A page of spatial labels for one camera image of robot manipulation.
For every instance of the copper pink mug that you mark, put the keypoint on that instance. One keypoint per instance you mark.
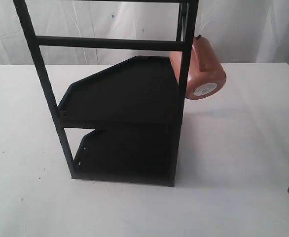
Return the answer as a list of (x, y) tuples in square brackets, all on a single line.
[(206, 75)]

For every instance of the white backdrop curtain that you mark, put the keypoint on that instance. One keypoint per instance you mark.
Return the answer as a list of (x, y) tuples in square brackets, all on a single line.
[(240, 31)]

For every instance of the black metal shelf rack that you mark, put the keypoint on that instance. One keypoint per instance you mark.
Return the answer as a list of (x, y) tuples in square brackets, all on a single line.
[(122, 124)]

